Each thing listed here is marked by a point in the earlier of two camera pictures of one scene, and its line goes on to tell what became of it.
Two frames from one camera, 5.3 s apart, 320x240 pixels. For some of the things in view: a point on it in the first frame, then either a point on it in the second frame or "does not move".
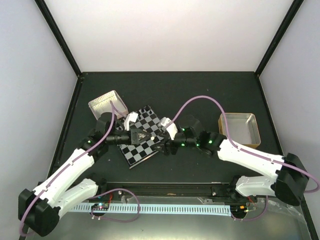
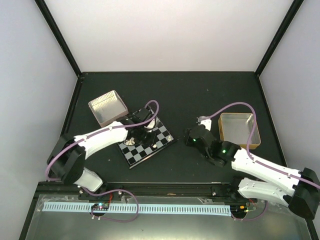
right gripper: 166,145 → 189,140
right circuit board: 239,209 does not move
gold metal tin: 242,128 does not move
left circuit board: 100,206 does not move
